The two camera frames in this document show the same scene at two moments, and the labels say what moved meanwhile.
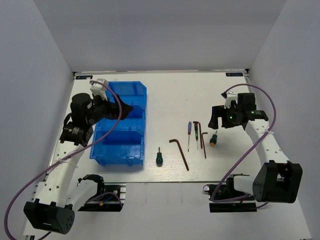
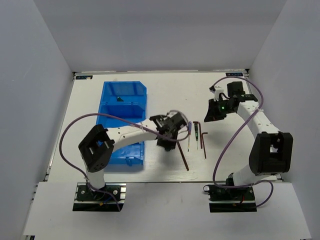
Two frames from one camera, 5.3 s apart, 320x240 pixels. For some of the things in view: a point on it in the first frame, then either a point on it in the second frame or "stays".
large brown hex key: x=185 y=160 stays
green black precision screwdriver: x=196 y=128 stays
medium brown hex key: x=195 y=122 stays
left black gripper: x=114 y=108 → x=170 y=143
